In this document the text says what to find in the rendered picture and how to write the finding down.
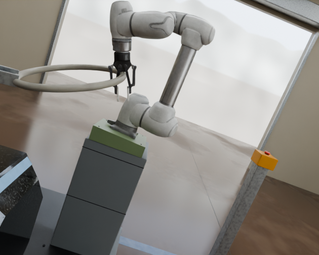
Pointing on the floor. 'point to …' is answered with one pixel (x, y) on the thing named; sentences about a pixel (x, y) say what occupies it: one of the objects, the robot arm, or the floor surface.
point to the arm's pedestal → (97, 199)
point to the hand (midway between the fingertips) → (122, 94)
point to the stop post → (243, 201)
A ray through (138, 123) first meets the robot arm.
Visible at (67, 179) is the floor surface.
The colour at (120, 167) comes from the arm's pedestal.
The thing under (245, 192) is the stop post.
